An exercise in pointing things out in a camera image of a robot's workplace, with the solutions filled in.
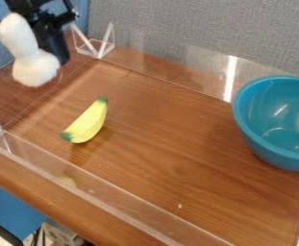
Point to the clear acrylic corner bracket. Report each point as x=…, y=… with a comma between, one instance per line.
x=94, y=47

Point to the clear acrylic front barrier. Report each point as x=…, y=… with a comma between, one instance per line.
x=106, y=196

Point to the clear acrylic back barrier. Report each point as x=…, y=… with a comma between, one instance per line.
x=205, y=71

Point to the blue plastic bowl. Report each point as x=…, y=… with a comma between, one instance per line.
x=267, y=112

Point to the clear acrylic barrier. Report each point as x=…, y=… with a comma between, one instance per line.
x=205, y=71
x=106, y=196

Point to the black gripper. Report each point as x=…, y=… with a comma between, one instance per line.
x=45, y=22

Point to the plush mushroom toy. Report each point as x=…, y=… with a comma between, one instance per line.
x=35, y=66

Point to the yellow toy banana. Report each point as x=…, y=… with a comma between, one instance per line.
x=89, y=124

